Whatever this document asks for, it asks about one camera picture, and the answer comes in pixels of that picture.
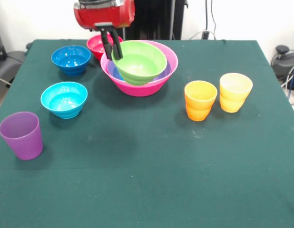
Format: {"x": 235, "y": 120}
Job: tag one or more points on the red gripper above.
{"x": 104, "y": 16}

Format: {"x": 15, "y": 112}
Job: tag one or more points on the purple bowl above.
{"x": 112, "y": 71}

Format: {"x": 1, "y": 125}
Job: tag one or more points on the blue ringed flat-bottom bowl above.
{"x": 121, "y": 76}

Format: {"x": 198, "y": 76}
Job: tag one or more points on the green bowl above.
{"x": 142, "y": 64}

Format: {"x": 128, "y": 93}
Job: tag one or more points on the large pink bowl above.
{"x": 142, "y": 90}

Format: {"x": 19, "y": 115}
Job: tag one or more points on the small red-pink bowl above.
{"x": 95, "y": 46}

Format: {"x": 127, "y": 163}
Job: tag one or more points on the dark blue bowl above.
{"x": 71, "y": 67}

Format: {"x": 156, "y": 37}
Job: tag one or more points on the cyan bowl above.
{"x": 63, "y": 101}

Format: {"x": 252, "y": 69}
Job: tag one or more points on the black power plug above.
{"x": 205, "y": 35}

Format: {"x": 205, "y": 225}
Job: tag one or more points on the purple cup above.
{"x": 22, "y": 140}

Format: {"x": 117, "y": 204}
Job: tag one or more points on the yellow cup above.
{"x": 236, "y": 86}

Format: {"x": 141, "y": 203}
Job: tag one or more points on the dark green tablecloth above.
{"x": 161, "y": 178}

